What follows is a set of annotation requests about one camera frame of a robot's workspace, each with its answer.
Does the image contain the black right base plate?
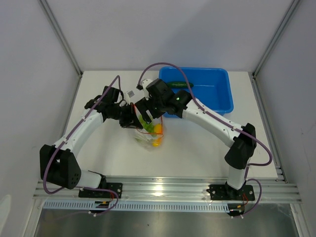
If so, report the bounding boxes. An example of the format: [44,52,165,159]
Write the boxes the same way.
[206,183,255,201]

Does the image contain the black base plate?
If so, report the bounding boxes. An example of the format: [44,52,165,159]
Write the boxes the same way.
[206,183,255,201]
[79,182,123,198]

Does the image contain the clear zip bag orange zipper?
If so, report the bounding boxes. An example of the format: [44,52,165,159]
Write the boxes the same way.
[133,105,164,150]

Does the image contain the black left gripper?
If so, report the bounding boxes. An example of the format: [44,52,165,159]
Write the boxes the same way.
[110,102,143,130]

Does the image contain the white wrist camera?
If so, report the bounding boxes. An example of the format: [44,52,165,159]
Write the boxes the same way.
[123,90,135,105]
[136,79,153,99]

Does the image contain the aluminium frame post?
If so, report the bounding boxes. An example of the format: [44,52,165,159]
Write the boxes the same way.
[38,0,83,78]
[251,0,303,78]

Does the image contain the yellow orange mango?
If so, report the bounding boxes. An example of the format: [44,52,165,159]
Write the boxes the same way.
[152,123,163,147]

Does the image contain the white slotted cable duct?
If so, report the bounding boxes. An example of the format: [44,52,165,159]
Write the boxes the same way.
[43,200,230,213]

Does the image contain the aluminium mounting rail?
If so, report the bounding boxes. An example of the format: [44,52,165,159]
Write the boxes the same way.
[33,175,303,204]

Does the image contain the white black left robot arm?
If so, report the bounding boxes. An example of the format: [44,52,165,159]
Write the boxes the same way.
[39,86,142,198]

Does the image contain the right aluminium frame post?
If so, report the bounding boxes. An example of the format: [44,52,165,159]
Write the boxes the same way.
[251,0,303,78]

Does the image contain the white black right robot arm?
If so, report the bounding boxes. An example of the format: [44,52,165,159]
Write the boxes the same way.
[136,79,257,199]

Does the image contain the green cucumber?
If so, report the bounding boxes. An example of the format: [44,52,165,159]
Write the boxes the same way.
[166,81,189,89]

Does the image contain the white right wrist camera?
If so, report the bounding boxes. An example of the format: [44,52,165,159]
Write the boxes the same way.
[136,79,153,99]

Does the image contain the green grape bunch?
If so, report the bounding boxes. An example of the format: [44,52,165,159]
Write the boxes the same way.
[138,115,157,137]

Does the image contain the blue plastic bin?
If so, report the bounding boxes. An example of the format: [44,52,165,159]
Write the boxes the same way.
[158,67,234,116]

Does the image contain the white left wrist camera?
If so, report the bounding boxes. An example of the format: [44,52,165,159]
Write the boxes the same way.
[123,90,135,105]

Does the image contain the white green cauliflower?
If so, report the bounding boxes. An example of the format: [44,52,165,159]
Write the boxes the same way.
[134,130,152,145]

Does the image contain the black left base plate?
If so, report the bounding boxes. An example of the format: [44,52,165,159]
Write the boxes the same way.
[79,182,123,198]

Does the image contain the left aluminium frame post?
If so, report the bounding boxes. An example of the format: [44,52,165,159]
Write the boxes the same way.
[38,0,83,78]

